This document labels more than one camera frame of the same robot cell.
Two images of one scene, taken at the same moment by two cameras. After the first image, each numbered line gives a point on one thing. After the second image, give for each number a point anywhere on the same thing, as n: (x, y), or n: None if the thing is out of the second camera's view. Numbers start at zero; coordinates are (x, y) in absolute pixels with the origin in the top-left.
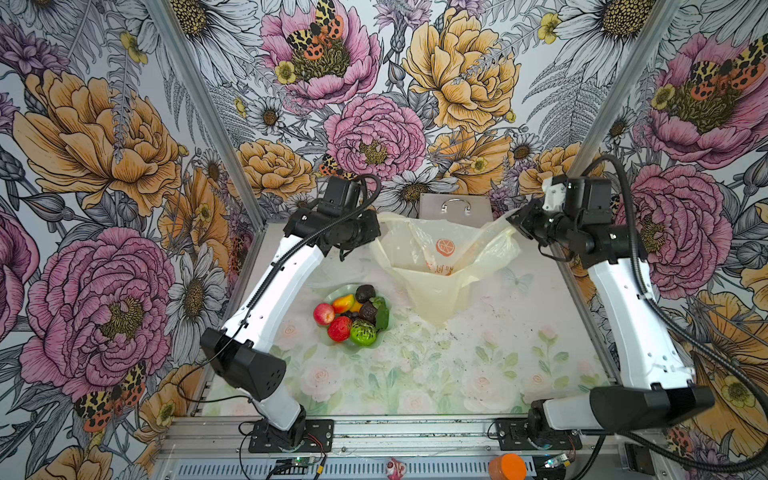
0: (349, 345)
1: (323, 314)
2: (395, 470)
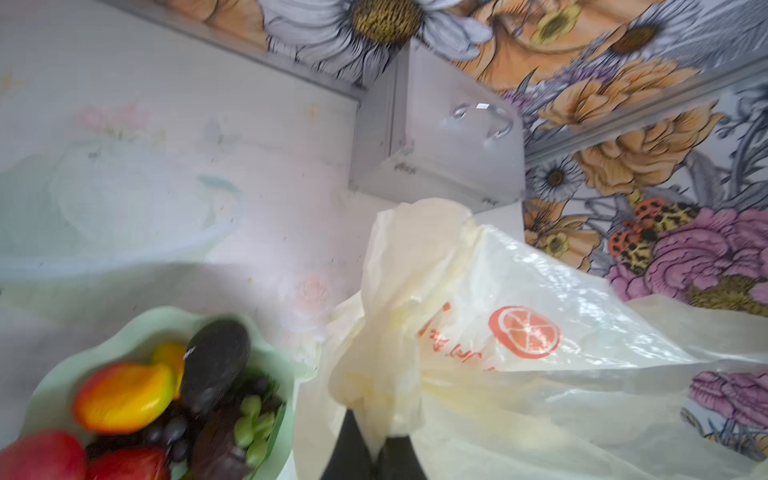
0: (133, 340)
1: (44, 455)
2: None
